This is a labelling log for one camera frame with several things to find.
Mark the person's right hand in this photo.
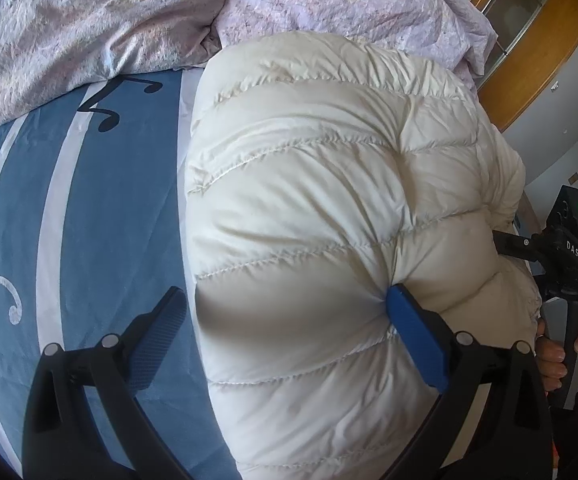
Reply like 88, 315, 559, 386
535, 318, 578, 392

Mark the lilac floral duvet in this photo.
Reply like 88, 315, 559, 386
0, 0, 497, 126

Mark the cream quilted down jacket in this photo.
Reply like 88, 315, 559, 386
185, 32, 539, 479

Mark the wooden door frame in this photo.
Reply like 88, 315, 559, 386
471, 0, 578, 131

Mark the blue white striped bed sheet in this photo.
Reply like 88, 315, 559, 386
0, 66, 243, 480

